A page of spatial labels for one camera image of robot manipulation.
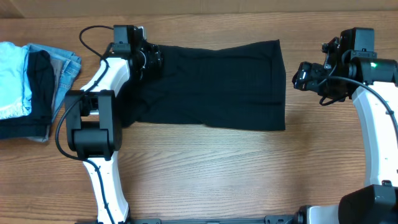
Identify folded blue jeans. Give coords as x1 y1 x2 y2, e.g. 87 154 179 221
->
25 43 81 121

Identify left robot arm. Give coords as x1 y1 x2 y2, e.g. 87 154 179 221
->
59 25 163 223

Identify black t-shirt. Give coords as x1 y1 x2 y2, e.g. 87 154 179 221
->
117 40 286 131

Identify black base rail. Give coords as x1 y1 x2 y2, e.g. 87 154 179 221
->
124 215 295 224

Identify light blue folded shirt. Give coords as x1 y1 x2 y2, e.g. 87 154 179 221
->
1 42 32 119

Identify black folded garment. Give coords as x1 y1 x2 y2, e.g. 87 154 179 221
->
1 50 55 139

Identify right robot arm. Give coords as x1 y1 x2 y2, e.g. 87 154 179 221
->
291 27 397 223

